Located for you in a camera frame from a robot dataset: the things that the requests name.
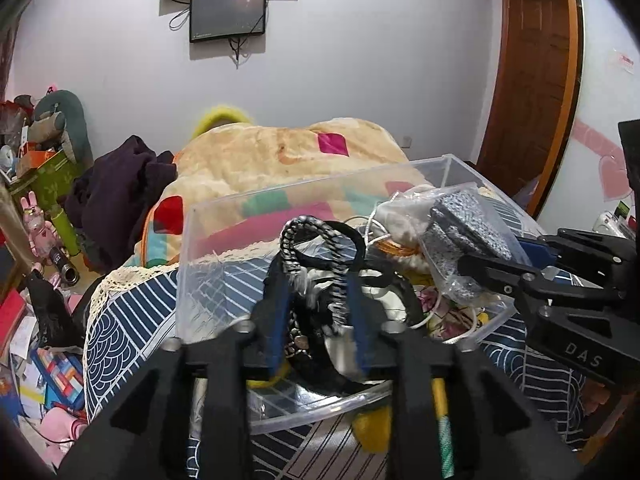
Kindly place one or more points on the brown wooden door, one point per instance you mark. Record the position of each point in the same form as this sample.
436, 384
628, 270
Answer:
530, 85

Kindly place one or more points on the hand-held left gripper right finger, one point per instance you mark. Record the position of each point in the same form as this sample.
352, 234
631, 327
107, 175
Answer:
361, 320

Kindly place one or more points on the green stuffed dinosaur toy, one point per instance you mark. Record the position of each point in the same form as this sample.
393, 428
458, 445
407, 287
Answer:
70, 120

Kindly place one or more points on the colourful patterned box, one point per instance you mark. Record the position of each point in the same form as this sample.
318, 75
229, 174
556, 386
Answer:
59, 377

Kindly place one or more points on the yellow plush item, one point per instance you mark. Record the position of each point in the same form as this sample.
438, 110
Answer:
371, 427

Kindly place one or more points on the black bag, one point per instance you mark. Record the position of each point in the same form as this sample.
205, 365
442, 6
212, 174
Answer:
50, 310

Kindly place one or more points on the red white wall notice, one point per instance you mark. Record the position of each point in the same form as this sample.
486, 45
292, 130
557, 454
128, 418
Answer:
624, 60

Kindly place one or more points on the pink soft item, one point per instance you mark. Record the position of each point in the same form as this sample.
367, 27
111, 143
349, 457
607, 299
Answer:
57, 432

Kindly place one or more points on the clear plastic storage box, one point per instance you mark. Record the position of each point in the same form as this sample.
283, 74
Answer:
215, 280

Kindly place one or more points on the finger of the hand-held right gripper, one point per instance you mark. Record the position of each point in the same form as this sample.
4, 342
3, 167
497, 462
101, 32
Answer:
537, 252
492, 272

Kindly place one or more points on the cream lace cloth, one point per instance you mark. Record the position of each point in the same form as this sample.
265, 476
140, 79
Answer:
125, 277

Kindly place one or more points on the dark purple cloth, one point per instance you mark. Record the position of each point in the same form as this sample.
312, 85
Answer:
117, 185

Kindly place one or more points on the green tube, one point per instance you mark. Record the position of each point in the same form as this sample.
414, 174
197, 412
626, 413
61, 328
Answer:
67, 230

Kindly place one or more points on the red book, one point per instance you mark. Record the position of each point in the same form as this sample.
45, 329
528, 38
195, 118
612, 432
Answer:
11, 317

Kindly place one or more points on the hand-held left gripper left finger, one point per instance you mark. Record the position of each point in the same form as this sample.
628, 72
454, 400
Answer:
278, 310

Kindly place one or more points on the black flashlight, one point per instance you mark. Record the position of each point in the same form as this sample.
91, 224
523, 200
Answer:
64, 262

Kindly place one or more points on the black white braided headband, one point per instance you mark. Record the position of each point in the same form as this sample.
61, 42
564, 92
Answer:
336, 270

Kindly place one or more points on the white fuzzy item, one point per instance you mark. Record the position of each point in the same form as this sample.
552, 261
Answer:
400, 220

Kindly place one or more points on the pink bunny toy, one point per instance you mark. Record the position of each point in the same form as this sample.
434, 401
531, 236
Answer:
39, 230

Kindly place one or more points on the floral cloth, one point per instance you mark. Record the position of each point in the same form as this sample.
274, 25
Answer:
447, 317

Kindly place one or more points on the white packages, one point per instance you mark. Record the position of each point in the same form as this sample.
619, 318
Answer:
612, 220

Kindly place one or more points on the blue patterned bedsheet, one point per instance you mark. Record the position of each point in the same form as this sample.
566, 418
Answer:
130, 330

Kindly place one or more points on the cream patchwork blanket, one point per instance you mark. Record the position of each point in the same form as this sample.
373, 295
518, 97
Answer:
260, 160

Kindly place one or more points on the green cardboard box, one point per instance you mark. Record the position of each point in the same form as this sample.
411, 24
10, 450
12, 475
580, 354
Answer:
47, 175

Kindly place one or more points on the pink wall sticker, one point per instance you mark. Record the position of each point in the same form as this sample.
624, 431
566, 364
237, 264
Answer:
607, 170

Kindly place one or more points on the white wall socket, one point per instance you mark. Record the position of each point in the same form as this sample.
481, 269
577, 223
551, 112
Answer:
407, 141

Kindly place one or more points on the black studded belt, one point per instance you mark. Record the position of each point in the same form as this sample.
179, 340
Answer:
310, 355

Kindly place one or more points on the small black monitor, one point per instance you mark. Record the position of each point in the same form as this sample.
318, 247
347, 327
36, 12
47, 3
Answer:
227, 12

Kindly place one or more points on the orange knit item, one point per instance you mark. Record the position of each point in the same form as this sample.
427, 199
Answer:
397, 249

